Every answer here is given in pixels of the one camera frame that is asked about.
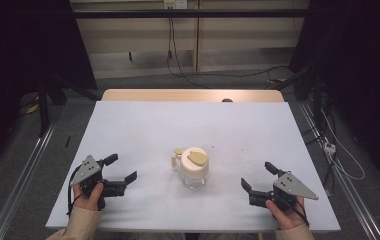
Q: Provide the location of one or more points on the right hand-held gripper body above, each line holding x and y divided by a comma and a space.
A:
286, 191

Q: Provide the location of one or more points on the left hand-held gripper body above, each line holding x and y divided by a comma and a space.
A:
88, 171

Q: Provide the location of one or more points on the white teapot with yellow lid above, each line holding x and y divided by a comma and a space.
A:
194, 166

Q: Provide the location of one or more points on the person's right hand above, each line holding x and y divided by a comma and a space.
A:
286, 215

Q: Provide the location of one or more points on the person's left hand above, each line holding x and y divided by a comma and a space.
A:
89, 197

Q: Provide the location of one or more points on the small black floor item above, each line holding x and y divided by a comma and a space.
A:
67, 141

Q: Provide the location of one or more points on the white table board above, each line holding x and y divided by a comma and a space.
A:
144, 133

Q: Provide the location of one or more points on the white power strip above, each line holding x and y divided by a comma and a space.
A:
329, 147

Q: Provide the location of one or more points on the black metal stand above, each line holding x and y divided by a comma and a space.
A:
44, 106

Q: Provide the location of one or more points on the dark round table grommet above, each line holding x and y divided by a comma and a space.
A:
227, 100

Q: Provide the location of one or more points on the yellow floor tape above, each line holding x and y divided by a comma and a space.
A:
33, 108

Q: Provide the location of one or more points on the wooden table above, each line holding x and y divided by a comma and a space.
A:
178, 95

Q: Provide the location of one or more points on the black curtain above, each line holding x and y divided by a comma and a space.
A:
24, 50
361, 66

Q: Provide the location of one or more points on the aluminium floor rail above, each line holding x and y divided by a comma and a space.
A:
344, 186
21, 180

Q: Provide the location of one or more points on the black horizontal frame bar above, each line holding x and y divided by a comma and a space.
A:
191, 13

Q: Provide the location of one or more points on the white wall socket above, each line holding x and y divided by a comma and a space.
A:
175, 3

